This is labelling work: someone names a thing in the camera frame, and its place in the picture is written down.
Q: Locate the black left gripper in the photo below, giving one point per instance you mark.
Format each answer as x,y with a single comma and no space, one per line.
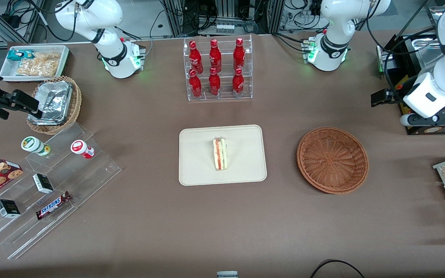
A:
397,95

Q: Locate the triangular sandwich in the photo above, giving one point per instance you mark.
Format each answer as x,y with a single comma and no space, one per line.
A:
220,154

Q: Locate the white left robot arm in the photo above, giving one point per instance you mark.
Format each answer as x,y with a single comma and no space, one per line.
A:
334,23

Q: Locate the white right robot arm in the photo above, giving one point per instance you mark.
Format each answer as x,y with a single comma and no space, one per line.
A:
110,42

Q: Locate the light wicker basket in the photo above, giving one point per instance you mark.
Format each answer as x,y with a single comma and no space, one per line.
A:
73,104

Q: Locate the brown wicker basket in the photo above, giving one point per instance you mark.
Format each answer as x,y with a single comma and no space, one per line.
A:
332,160

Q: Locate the beige plastic tray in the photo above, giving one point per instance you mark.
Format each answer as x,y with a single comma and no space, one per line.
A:
199,162

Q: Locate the white rectangular snack bin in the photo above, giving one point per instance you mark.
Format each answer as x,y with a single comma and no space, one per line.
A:
8,73

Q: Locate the aluminium foil container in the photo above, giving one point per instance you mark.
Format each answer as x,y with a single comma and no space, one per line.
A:
52,100

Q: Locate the green lidded cup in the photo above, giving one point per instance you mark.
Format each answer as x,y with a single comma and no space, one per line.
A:
33,144

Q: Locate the black hot food warmer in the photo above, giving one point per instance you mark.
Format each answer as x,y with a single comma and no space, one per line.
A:
419,130

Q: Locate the clear bag of chips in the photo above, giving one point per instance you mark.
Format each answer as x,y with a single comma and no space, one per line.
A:
39,65

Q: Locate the teal snack packet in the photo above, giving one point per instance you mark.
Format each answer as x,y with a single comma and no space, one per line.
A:
17,55

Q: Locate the steel food pan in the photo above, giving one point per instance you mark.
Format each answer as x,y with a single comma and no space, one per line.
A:
427,50

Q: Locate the red lidded cup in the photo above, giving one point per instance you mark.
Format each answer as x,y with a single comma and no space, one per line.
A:
80,148

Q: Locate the small black box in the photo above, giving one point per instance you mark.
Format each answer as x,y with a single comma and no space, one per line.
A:
8,208
43,183

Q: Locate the clear acrylic stepped display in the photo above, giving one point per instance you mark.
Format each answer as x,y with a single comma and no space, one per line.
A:
83,177

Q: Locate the Snickers chocolate bar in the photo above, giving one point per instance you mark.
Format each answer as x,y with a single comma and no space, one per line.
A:
52,205

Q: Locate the red soda bottle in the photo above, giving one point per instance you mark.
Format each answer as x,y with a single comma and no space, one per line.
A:
238,85
195,87
239,54
195,58
214,85
215,56

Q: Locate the clear acrylic bottle rack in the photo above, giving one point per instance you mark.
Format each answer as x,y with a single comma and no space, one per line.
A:
226,83

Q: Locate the aluminium equipment rack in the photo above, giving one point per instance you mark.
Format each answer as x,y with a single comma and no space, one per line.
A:
174,19

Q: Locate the small grey device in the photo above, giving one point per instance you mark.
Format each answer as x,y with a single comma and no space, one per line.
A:
227,274

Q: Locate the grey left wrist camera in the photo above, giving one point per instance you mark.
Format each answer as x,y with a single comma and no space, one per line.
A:
407,119

